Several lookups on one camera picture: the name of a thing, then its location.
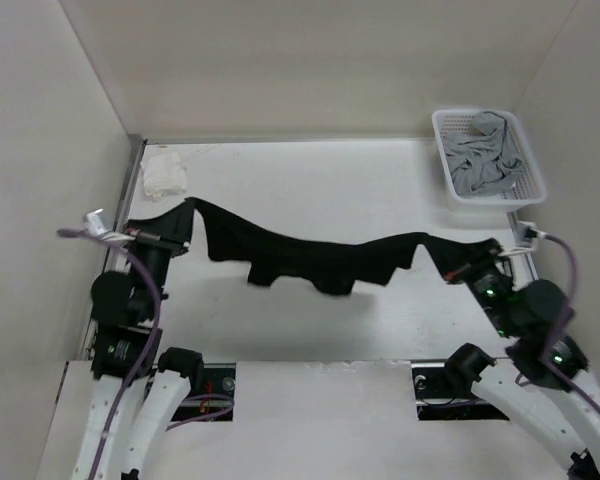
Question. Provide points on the black tank top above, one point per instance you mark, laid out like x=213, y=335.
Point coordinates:
x=332, y=268

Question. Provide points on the grey tank top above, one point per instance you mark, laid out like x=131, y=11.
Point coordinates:
x=486, y=163

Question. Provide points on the folded white tank top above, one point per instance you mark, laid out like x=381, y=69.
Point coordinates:
x=163, y=175

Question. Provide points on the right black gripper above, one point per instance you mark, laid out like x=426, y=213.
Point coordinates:
x=458, y=273

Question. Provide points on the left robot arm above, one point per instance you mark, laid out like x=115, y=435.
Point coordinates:
x=136, y=388

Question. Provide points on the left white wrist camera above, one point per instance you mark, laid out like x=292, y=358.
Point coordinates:
x=98, y=224

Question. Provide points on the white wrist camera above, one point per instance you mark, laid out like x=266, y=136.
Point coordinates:
x=98, y=224
x=527, y=237

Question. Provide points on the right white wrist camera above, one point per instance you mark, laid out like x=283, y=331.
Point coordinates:
x=527, y=237

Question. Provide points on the white plastic basket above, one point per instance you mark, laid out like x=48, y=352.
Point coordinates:
x=528, y=190

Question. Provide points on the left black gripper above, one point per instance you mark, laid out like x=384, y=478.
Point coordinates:
x=176, y=247

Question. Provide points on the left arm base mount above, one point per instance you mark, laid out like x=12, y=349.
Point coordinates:
x=213, y=394

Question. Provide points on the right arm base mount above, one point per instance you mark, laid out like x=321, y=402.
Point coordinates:
x=436, y=399

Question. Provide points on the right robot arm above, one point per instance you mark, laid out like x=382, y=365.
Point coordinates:
x=555, y=397

